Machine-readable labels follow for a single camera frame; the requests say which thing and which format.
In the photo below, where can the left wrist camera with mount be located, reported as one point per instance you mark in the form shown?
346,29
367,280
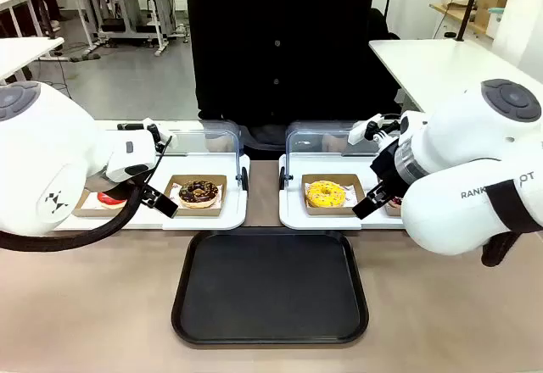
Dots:
152,132

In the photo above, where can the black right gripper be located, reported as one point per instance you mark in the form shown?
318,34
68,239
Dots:
387,165

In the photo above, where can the pink dark donut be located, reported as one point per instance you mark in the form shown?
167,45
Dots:
395,205

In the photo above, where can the cardboard box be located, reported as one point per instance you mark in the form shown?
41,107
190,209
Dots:
490,4

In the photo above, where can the black plastic serving tray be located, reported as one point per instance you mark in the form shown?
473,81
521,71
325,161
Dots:
270,288

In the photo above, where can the white large table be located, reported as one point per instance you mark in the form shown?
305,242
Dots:
432,68

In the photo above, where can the white display case, clear cover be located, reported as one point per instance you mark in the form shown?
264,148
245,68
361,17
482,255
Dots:
212,216
292,216

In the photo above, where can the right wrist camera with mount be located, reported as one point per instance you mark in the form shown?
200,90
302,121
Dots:
367,129

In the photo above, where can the yellow sprinkled donut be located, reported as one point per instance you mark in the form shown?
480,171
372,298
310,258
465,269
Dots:
326,194

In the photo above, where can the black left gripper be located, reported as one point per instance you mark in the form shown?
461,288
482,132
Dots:
132,185

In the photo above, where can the red glazed donut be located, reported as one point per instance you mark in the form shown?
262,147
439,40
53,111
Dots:
111,200

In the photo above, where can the brown cardboard donut tray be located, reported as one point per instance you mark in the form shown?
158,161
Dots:
91,208
171,186
392,212
356,186

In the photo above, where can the black camera stand pole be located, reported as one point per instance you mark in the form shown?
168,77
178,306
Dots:
42,4
466,8

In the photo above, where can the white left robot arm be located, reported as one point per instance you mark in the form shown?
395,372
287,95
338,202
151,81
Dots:
46,157

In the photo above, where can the white side table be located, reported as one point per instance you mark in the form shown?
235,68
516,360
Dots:
25,53

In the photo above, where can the wooden shelf board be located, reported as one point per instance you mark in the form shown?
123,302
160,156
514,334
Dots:
454,15

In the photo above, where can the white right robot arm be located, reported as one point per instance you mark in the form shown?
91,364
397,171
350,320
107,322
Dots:
466,157

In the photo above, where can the person in black shirt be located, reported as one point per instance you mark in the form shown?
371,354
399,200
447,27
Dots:
280,42

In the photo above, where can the chocolate sprinkled donut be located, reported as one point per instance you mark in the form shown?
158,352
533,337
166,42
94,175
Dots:
198,193

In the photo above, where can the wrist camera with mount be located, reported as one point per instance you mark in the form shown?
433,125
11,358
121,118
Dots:
152,132
367,129

